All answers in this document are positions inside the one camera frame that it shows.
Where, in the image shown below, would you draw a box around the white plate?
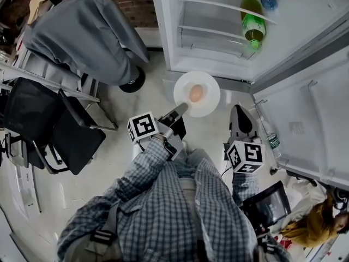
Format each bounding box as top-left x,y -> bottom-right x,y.
173,70 -> 221,118

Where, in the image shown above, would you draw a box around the person's left forearm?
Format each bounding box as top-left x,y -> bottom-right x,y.
109,137 -> 178,210

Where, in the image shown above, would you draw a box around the person's plaid shirt torso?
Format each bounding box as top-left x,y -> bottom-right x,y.
56,157 -> 291,262

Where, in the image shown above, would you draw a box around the black chair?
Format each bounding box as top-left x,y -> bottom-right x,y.
2,76 -> 107,176

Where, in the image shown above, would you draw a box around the black round base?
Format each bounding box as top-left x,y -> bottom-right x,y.
118,65 -> 147,94

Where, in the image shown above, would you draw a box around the brown egg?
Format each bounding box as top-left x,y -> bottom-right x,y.
188,84 -> 204,103

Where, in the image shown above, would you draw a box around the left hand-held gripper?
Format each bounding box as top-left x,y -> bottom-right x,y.
127,103 -> 190,162

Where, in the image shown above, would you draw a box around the black tablet screen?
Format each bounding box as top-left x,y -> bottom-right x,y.
241,180 -> 292,229

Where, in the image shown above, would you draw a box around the person's right forearm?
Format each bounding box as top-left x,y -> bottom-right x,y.
231,170 -> 260,209

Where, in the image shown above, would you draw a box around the grey shoulder strap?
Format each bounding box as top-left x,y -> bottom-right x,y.
83,200 -> 122,262

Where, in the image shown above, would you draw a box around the clear water bottle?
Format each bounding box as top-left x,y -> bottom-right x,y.
263,123 -> 283,160

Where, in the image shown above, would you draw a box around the white fridge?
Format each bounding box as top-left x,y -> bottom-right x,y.
149,0 -> 349,191

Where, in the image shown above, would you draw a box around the person's legs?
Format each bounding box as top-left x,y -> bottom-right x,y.
173,140 -> 209,180

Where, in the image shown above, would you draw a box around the white metal rack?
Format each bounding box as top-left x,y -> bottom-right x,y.
0,46 -> 119,132

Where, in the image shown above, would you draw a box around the green plastic bottle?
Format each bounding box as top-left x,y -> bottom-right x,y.
239,0 -> 267,49

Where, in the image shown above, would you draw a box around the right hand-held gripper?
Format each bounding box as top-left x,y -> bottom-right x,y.
224,104 -> 266,175

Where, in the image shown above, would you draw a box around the grey jacket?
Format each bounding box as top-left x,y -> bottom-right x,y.
22,0 -> 151,86

